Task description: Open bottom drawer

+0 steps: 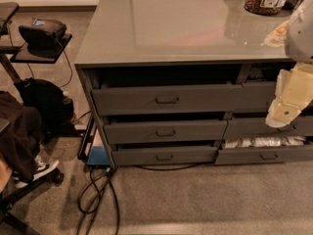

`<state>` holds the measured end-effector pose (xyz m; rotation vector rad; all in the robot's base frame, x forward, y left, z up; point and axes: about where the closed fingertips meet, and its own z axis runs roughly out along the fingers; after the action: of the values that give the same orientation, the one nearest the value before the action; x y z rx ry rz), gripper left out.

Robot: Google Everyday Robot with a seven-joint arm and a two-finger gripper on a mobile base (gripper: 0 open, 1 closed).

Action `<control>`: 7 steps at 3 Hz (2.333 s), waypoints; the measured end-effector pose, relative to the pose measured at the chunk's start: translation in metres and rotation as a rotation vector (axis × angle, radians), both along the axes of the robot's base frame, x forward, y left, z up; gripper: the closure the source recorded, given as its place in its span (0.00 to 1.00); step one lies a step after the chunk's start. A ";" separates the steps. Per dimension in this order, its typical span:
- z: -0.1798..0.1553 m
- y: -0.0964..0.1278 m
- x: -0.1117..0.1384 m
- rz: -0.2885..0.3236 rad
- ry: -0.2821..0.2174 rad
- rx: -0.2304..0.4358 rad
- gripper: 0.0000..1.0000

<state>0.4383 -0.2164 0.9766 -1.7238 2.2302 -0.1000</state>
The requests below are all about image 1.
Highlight grey drawer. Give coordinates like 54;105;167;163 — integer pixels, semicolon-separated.
91;84;243;116
223;116;313;139
236;69;279;113
104;119;227;144
215;140;313;165
112;145;217;165

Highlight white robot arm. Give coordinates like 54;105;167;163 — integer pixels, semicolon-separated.
265;0;313;128

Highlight grey drawer cabinet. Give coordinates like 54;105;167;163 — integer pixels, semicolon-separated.
75;0;313;166

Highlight blue box on floor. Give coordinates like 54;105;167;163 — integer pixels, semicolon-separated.
87;131;110;166

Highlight black backpack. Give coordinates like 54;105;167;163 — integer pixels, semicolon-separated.
15;77;74;132

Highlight black chair caster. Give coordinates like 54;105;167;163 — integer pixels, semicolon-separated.
51;172;65;184

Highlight black device on tray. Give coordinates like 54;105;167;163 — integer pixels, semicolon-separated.
19;18;67;48

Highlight white black sneaker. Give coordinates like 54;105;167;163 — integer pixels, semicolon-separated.
13;155;59;189

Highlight person's dark trouser leg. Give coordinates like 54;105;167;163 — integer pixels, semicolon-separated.
0;91;41;181

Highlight black tray stand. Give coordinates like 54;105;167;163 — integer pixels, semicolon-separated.
0;1;73;83

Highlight black floor cables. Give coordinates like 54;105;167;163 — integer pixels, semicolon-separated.
75;162;203;235

